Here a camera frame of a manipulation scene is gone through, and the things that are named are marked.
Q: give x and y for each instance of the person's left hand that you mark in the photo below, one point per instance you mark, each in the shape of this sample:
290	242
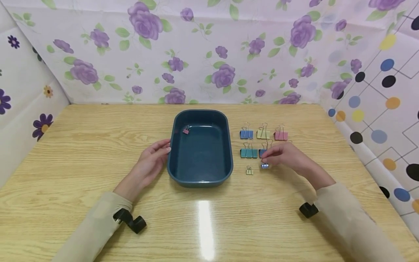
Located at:
147	167

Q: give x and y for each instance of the large dark blue binder clip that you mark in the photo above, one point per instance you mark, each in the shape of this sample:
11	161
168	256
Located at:
262	151

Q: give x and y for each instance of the black wrist band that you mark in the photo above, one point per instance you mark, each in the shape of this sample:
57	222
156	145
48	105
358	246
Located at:
131	220
308	210

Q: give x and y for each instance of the large pink binder clip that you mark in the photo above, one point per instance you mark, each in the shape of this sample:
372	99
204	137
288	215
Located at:
281	136

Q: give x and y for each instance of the person's left forearm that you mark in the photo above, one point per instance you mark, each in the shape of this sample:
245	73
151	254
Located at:
98	225

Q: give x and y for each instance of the small pink binder clip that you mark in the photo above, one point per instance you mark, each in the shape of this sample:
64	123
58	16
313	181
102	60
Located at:
186	131

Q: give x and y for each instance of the person's right hand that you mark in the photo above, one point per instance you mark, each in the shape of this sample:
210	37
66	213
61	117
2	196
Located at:
291	158

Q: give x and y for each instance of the small yellow-green binder clip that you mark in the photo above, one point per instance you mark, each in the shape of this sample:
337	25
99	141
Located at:
249	171

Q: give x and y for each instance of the person's left fingers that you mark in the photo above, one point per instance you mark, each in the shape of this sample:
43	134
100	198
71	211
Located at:
162	146

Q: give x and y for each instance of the person's right forearm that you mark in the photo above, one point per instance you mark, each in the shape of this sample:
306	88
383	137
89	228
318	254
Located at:
350	218

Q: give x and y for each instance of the large yellow-green binder clip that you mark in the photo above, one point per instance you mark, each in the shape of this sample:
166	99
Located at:
263	134

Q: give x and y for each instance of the dark blue plastic basin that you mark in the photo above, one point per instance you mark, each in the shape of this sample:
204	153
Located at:
203	156

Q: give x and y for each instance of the person's right fingers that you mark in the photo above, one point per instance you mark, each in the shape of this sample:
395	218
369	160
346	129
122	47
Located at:
271	155

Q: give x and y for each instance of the large teal binder clip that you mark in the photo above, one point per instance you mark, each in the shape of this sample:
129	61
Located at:
248	153

